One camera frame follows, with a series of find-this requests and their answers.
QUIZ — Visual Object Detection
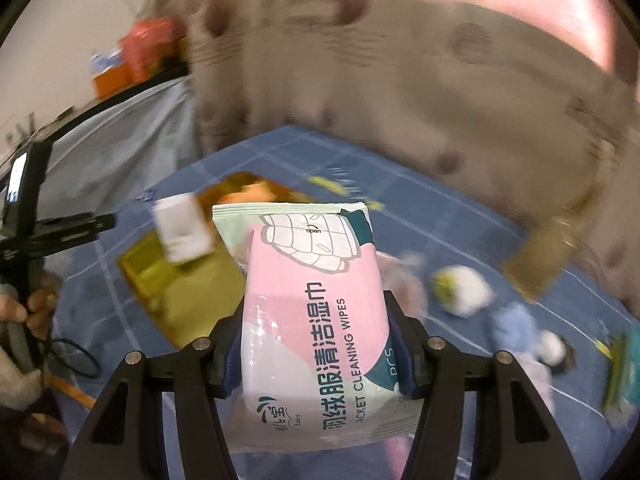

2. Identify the red plastic bag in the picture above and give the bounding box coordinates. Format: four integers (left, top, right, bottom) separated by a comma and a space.
118, 16, 184, 84

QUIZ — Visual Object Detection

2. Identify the left hand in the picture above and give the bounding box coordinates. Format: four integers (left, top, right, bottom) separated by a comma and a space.
0, 288, 58, 340

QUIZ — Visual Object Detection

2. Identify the pink ceramic mug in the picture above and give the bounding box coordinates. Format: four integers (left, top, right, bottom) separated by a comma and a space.
376, 252, 428, 321

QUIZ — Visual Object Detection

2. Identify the blue checked tablecloth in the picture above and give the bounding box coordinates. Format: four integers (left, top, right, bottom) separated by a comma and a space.
51, 127, 639, 479

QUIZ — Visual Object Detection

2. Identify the light blue towel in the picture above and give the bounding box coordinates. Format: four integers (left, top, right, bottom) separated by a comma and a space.
490, 302, 538, 354

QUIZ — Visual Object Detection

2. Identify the white yellow rolled sock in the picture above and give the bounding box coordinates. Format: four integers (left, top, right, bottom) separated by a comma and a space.
431, 266, 495, 318

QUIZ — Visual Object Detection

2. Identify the white towel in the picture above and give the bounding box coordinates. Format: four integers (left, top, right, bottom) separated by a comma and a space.
153, 193, 214, 264

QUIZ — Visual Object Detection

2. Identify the red gold tin box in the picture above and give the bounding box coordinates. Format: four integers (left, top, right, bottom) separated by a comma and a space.
117, 171, 311, 349

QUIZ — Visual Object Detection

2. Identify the orange storage box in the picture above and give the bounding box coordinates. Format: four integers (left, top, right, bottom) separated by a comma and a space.
92, 62, 134, 100

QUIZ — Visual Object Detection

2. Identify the white fluffy ball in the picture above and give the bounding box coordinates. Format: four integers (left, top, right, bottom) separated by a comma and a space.
534, 330, 566, 367

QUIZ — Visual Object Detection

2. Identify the blue white bottle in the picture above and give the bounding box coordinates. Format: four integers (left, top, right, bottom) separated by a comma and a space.
90, 48, 122, 76

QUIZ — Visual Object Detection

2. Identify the green tissue pack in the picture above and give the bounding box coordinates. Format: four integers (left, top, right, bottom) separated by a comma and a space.
603, 330, 639, 428

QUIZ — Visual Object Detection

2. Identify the beige leaf print curtain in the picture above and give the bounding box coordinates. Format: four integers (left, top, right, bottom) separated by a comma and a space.
142, 0, 639, 313

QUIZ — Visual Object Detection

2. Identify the pink white wipes pack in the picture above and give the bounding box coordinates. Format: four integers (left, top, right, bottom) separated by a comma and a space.
212, 203, 421, 453

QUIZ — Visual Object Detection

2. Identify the brown kraft snack bag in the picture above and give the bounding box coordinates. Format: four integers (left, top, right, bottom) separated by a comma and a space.
501, 140, 617, 304

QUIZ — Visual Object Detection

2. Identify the pale green plastic cover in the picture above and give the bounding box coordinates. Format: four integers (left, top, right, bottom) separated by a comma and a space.
38, 77, 202, 219

